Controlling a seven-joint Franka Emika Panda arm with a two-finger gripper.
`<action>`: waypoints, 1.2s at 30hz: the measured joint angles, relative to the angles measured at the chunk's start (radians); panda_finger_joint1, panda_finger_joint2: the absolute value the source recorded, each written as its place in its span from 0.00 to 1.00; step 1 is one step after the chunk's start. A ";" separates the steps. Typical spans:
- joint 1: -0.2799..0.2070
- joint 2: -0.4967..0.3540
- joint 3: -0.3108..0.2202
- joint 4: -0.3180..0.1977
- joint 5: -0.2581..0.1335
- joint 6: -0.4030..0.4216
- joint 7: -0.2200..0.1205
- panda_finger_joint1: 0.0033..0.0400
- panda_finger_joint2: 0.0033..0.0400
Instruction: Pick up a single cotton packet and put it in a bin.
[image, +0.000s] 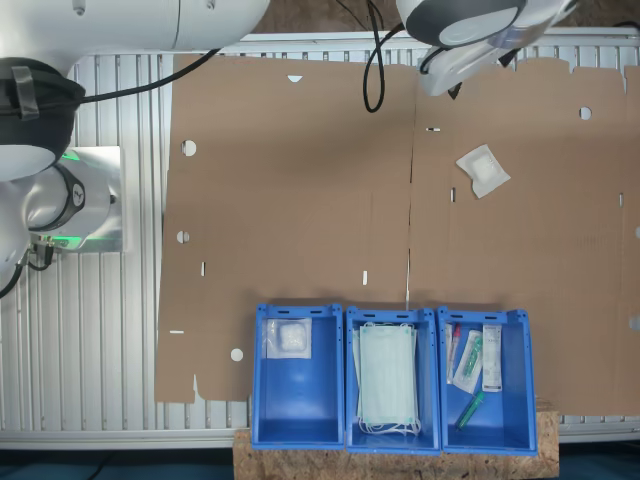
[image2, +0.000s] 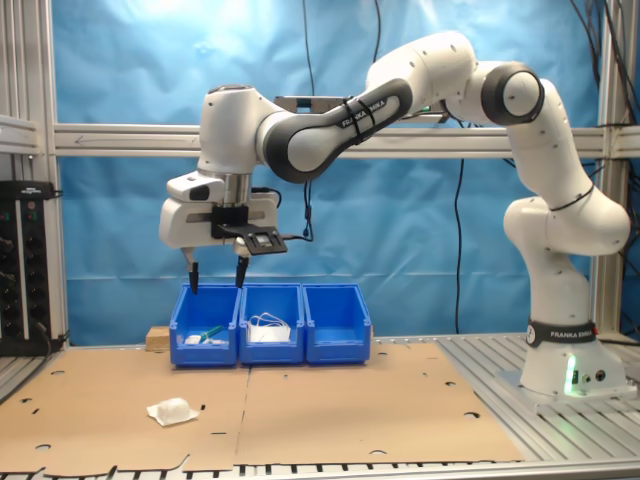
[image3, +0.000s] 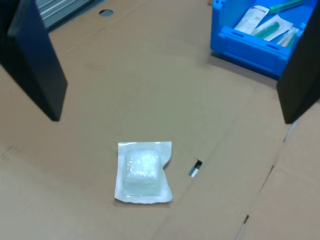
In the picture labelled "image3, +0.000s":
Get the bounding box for cotton pad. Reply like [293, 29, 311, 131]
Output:
[114, 141, 174, 205]

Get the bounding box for red-capped tube in packet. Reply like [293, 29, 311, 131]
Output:
[276, 26, 300, 50]

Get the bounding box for blue plastic bin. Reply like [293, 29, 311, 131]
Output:
[209, 0, 316, 81]

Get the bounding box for green syringe in clear packet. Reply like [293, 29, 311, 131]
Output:
[251, 14, 295, 42]

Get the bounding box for loose green syringe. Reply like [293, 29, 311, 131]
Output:
[269, 0, 305, 12]

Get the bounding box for brown cardboard sheet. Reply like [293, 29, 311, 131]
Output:
[0, 0, 298, 240]
[234, 99, 320, 240]

